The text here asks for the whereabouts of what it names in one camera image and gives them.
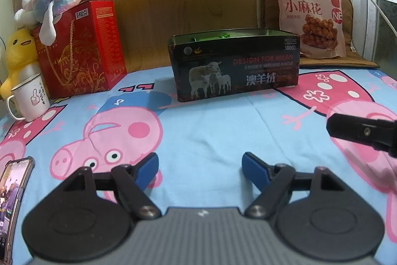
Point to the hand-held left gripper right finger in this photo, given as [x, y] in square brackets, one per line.
[256, 170]

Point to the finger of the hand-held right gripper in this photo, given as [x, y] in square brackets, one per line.
[353, 130]

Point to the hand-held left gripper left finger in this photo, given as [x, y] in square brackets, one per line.
[145, 170]

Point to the dark sheep print box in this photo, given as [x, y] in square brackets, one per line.
[235, 72]

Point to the cartoon pig printed blanket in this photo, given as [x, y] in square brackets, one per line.
[211, 128]

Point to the brown seat cushion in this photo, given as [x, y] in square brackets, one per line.
[356, 50]

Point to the large pink snack bag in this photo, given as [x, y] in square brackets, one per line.
[310, 13]

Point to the white enamel mug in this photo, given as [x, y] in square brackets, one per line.
[31, 100]

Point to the smartphone in clear case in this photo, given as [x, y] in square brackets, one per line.
[14, 196]

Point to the red gift bag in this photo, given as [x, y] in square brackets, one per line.
[83, 47]

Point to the yellow duck plush toy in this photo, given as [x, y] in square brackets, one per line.
[18, 50]

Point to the grey window frame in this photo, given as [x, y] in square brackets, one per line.
[381, 4]

